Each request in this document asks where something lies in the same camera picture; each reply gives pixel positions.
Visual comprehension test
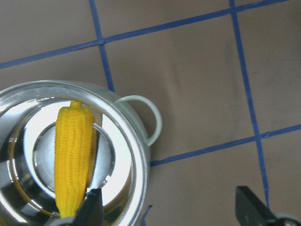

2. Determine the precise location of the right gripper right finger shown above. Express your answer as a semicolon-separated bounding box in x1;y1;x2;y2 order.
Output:
235;186;277;226

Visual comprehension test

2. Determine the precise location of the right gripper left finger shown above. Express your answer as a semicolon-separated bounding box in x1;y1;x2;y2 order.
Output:
72;188;103;226

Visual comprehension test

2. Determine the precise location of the yellow corn cob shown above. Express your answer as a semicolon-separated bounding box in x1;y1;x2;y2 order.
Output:
54;101;96;218

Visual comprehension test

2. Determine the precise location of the pale green electric pot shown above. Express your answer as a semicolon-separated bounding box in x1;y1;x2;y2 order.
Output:
0;81;162;226

